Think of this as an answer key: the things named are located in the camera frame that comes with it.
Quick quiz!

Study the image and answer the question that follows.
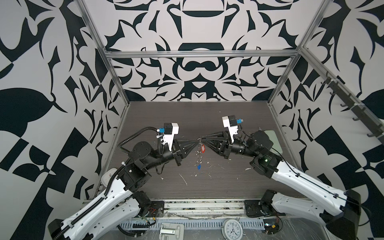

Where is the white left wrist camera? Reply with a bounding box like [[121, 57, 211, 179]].
[[157, 123, 179, 152]]

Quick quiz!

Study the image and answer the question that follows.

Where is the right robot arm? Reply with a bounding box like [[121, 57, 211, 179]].
[[202, 131, 362, 240]]

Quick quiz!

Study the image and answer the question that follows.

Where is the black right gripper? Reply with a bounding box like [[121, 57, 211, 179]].
[[206, 131, 261, 161]]

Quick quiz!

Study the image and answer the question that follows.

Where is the white table clock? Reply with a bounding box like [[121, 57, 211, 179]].
[[221, 219, 243, 240]]

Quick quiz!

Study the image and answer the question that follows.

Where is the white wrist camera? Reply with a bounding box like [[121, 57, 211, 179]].
[[222, 115, 243, 144], [157, 123, 179, 152]]

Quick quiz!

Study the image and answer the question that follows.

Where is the black wall hook rail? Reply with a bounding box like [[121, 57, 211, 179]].
[[321, 72, 384, 145]]

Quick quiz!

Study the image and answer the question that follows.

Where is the mint green glasses case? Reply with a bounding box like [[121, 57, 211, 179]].
[[264, 130, 283, 155]]

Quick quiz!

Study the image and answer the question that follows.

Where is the small green circuit board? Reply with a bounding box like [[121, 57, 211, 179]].
[[263, 217, 283, 236]]

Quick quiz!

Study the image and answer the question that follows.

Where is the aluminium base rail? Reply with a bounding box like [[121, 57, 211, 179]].
[[80, 196, 332, 218]]

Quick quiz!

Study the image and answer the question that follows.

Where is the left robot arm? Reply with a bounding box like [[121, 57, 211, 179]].
[[48, 123, 200, 240]]

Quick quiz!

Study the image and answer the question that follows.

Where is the white plastic hinge block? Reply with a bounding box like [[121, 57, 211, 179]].
[[159, 223, 185, 240]]

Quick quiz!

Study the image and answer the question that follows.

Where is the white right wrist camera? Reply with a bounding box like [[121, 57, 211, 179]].
[[222, 115, 243, 144]]

